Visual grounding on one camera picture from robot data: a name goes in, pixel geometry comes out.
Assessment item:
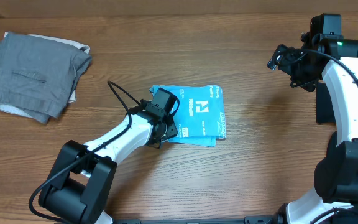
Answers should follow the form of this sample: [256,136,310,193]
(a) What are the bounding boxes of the light blue printed t-shirt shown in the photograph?
[150,85,226,147]

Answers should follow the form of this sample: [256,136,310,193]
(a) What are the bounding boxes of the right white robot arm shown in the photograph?
[267,35,358,223]

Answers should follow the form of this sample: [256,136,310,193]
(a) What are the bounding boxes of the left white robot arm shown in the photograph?
[29,104,177,224]

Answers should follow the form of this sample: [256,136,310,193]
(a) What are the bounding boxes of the folded grey shorts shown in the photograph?
[0,32,92,125]

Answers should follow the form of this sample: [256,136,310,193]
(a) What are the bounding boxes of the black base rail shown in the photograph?
[113,215,287,224]

